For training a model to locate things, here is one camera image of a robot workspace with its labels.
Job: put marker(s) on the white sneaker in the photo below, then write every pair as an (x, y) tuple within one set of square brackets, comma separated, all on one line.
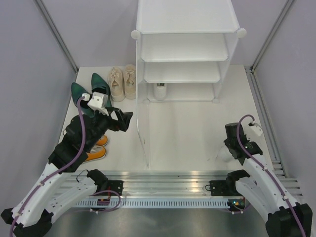
[(160, 91), (224, 155)]

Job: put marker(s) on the right aluminium frame post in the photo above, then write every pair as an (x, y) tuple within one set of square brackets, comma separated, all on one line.
[(272, 33)]

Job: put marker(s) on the beige sneaker left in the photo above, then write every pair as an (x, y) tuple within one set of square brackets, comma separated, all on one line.
[(115, 80)]

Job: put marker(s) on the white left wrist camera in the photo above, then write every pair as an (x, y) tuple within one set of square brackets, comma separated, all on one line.
[(98, 102)]

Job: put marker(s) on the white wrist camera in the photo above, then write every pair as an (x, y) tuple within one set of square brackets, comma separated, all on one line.
[(255, 130), (98, 102)]

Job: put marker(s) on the aluminium frame post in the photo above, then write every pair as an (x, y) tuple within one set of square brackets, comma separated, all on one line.
[(56, 34), (272, 33)]

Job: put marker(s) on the aluminium mounting rail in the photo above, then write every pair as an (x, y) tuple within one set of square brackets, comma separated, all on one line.
[(165, 184)]

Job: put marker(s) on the orange sneaker lower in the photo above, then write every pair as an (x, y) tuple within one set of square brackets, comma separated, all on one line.
[(97, 152)]

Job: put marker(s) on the orange sneaker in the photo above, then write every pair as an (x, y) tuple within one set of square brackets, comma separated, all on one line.
[(102, 141), (97, 152)]

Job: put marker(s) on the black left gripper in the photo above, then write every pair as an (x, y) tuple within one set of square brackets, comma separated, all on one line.
[(117, 125)]

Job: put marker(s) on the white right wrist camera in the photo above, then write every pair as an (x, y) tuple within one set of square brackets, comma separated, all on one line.
[(255, 130)]

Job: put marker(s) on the left aluminium frame post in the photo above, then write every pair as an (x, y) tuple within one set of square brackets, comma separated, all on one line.
[(56, 34)]

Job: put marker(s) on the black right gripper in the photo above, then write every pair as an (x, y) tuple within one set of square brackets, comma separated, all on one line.
[(226, 141)]

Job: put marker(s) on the clear cabinet door panel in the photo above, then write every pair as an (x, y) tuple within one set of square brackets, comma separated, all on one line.
[(143, 127)]

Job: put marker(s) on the beige sneaker right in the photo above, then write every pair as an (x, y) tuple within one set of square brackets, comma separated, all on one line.
[(129, 77)]

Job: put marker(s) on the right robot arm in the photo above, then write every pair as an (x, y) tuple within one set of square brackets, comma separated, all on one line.
[(284, 216)]

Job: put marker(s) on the white plastic shoe cabinet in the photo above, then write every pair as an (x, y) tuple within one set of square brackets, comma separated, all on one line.
[(186, 44)]

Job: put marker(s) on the beige sneaker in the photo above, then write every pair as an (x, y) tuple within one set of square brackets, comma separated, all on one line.
[(129, 77), (115, 80)]

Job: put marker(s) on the white slotted cable duct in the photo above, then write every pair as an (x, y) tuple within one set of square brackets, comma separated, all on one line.
[(155, 203)]

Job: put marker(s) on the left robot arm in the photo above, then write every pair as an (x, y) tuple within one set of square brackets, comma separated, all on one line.
[(35, 214)]

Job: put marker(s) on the orange sneaker upper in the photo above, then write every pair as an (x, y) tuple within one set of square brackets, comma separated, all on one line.
[(102, 141)]

